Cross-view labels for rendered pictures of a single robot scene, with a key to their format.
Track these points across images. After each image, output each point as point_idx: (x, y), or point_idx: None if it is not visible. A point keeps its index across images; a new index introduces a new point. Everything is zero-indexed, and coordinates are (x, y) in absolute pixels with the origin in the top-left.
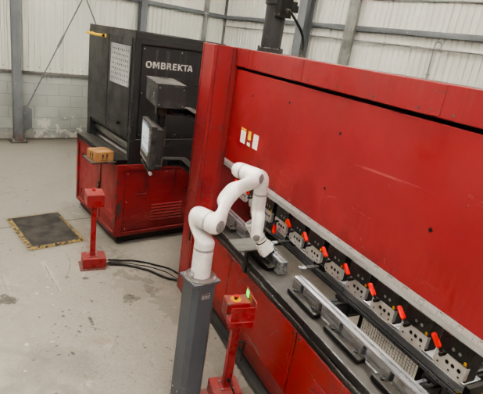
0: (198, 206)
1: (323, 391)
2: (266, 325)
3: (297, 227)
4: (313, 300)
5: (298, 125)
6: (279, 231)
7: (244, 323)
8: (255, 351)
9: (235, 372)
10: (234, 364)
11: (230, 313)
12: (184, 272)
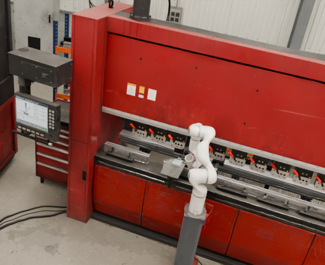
0: (195, 170)
1: (268, 231)
2: None
3: (217, 149)
4: (237, 187)
5: (209, 84)
6: None
7: (208, 221)
8: None
9: (172, 249)
10: (165, 245)
11: None
12: (188, 214)
